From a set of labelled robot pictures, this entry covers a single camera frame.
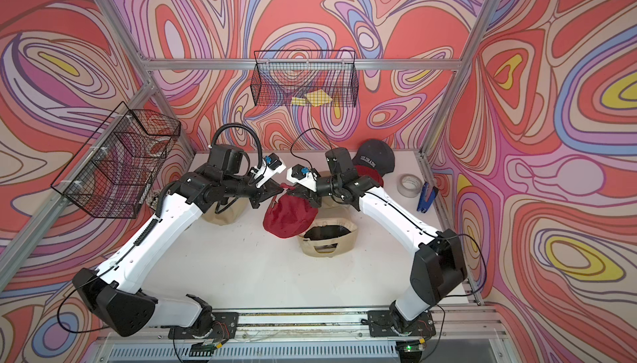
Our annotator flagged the black wire basket back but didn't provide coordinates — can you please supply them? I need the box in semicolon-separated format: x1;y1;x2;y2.
250;49;359;108

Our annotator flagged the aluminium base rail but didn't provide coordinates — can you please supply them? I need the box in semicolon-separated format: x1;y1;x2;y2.
84;305;517;362

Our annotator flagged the black wire basket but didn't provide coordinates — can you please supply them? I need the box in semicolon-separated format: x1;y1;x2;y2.
250;49;359;108
51;103;181;219

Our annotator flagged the grey Colorado cap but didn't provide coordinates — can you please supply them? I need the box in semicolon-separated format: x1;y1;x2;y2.
353;139;396;176

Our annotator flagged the red Colorado cap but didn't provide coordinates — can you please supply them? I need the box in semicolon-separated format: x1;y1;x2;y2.
355;165;384;187

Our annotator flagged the beige cap under red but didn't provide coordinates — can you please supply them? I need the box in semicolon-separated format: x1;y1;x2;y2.
318;196;348;210

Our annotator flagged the black wire basket left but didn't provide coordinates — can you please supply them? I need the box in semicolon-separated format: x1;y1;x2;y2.
51;103;181;219

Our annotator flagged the clear tape roll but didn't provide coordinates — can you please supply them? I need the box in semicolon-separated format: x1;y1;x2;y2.
396;174;424;198

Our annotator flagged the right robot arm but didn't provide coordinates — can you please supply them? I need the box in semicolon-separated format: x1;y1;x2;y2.
286;147;467;335

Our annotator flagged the beige cap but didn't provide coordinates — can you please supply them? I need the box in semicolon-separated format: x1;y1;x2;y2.
297;218;358;258
202;198;249;226
318;196;348;210

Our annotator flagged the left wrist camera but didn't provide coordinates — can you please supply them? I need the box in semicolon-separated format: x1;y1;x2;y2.
253;153;286;188

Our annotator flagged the dark red cap front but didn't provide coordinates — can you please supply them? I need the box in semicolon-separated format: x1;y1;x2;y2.
262;194;319;239

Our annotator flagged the cup of pencils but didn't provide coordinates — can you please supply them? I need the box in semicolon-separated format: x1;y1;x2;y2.
146;190;161;211

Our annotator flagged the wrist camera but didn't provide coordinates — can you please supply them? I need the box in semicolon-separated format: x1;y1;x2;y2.
253;153;286;188
286;164;319;191

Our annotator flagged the beige cap upside down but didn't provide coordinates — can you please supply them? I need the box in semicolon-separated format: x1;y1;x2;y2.
297;218;358;258

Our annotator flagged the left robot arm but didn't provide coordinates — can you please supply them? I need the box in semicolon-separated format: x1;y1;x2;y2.
72;145;286;338

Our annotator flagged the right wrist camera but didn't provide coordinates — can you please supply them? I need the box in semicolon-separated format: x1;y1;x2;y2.
286;164;319;191

